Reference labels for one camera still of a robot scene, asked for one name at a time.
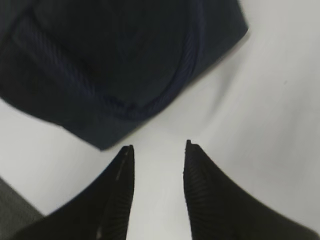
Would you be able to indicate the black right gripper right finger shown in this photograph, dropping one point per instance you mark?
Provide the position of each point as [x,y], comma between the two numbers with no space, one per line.
[219,209]

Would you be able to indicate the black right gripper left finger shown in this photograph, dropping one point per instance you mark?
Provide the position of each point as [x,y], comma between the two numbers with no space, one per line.
[100,212]

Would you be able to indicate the dark blue lunch bag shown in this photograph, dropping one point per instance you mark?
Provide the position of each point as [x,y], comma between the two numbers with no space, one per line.
[101,68]

